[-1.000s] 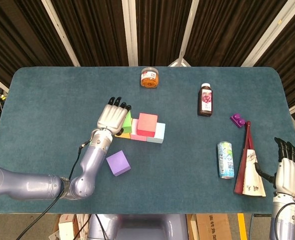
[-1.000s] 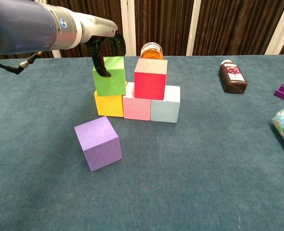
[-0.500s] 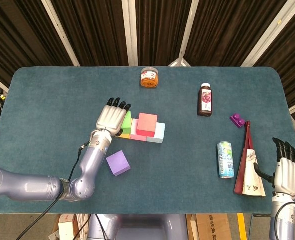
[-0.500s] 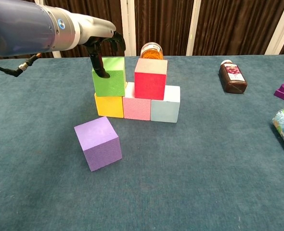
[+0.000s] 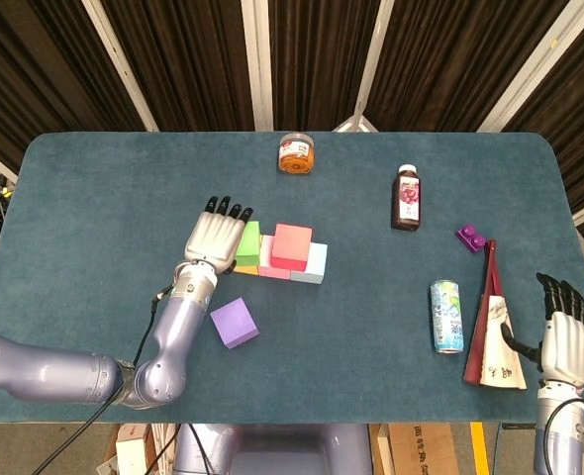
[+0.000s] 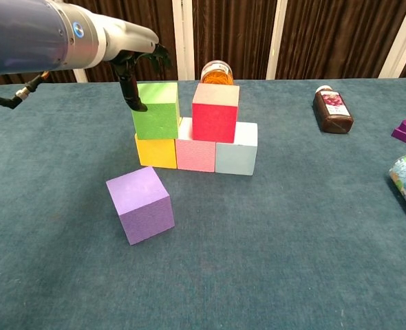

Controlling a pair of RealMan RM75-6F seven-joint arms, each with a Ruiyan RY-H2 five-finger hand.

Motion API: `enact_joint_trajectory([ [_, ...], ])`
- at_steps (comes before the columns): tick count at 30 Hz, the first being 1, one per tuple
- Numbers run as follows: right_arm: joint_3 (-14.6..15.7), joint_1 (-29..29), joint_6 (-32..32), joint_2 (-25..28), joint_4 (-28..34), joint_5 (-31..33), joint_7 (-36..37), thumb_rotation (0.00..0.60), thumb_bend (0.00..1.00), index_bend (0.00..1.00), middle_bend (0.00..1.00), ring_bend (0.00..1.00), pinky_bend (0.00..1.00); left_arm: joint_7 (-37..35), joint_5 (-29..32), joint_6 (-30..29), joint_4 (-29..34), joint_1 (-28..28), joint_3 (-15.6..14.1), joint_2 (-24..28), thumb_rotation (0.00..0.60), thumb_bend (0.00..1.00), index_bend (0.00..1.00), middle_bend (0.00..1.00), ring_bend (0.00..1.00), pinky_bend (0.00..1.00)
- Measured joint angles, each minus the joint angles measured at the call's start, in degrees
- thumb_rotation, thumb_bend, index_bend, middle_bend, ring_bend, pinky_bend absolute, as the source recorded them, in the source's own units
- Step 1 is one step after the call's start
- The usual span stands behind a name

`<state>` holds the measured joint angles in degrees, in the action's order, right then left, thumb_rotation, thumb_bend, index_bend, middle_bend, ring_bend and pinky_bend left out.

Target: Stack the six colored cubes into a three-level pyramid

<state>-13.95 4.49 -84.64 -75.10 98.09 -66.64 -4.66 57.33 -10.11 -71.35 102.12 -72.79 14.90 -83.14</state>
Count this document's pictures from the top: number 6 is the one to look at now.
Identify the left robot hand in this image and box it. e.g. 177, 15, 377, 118
98, 13, 173, 113

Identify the green foam cube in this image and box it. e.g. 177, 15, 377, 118
131, 82, 182, 141

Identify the red foam cube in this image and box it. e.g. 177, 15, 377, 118
191, 83, 241, 143

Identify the yellow foam cube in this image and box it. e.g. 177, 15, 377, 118
134, 133, 178, 170

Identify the light blue foam cube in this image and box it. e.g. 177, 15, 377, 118
215, 122, 259, 176

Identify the purple foam cube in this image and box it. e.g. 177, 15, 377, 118
105, 165, 175, 246

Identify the orange snack jar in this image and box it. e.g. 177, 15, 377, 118
201, 60, 235, 86

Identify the dark brown curtain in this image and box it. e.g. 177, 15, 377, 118
0, 0, 406, 87

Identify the pink foam cube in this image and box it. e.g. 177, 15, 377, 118
175, 117, 217, 173

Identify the dark juice bottle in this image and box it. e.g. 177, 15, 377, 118
312, 85, 354, 134

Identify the teal table cloth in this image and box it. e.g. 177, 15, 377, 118
0, 78, 406, 330

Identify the white frame pole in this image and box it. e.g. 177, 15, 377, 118
378, 0, 406, 79
171, 0, 195, 81
266, 0, 286, 80
72, 67, 89, 83

